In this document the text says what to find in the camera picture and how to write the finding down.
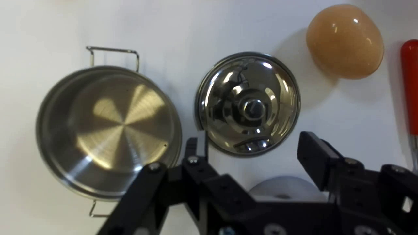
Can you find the grey plastic cup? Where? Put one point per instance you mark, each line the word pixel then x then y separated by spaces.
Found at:
pixel 282 188

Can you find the silver pot lid with knob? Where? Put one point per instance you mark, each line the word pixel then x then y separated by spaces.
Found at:
pixel 248 104

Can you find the beige egg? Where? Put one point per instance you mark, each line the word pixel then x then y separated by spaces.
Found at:
pixel 344 40

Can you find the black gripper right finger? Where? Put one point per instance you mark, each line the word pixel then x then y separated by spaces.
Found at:
pixel 330 163

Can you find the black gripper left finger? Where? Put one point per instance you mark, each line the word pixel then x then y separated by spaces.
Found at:
pixel 173 183

